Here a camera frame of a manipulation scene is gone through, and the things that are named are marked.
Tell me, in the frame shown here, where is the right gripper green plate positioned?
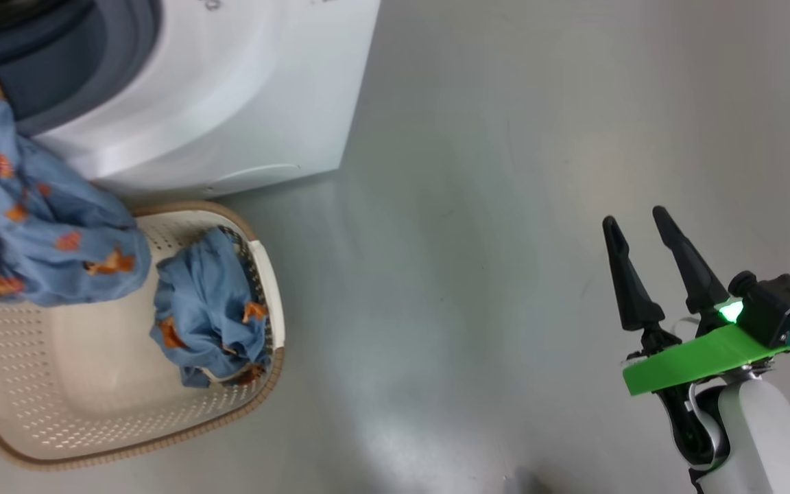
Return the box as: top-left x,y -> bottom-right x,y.
602,205 -> 790,474

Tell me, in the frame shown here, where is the grey rubber door seal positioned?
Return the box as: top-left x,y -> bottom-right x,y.
0,0 -> 164,137

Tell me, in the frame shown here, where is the blue garment with orange print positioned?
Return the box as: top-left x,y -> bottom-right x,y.
0,24 -> 153,307
149,226 -> 274,389

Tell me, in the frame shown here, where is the cream perforated laundry basket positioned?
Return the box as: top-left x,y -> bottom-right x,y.
0,200 -> 287,471

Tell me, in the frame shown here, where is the white washing machine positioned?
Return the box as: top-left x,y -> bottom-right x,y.
0,0 -> 383,204

